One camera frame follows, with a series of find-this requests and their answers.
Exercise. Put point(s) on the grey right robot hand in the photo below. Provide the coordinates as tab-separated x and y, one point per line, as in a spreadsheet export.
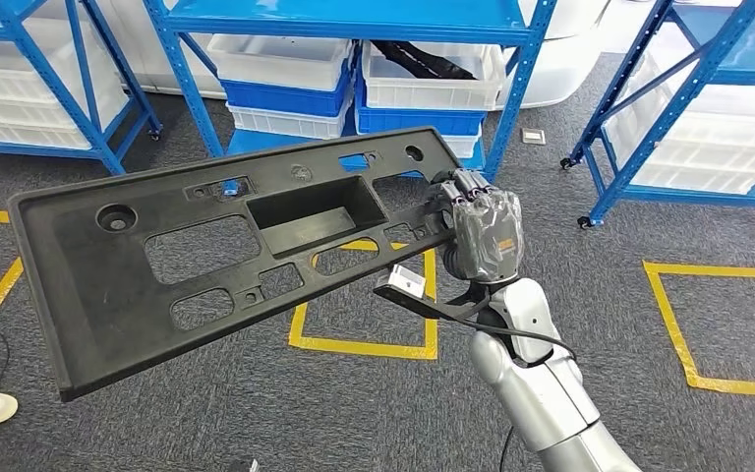
488	234

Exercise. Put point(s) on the black plastic panel part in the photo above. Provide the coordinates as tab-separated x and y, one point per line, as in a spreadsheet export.
78	293

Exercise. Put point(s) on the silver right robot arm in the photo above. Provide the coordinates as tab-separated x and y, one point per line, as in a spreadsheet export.
540	391

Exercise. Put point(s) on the blue steel shelf rack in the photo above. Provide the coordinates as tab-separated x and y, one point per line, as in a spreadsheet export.
709	195
351	19
26	148

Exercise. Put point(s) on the silver floor socket plate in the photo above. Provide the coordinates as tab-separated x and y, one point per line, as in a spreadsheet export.
534	137

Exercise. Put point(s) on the yellow floor tape square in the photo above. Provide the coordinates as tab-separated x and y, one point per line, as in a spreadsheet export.
670	326
364	348

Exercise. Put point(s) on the black curved plastic trim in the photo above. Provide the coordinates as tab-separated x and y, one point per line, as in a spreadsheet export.
423	62

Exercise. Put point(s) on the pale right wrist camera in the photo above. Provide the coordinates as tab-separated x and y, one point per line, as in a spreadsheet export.
409	281

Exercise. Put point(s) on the black right camera bracket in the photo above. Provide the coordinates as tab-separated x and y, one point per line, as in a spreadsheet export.
416	303

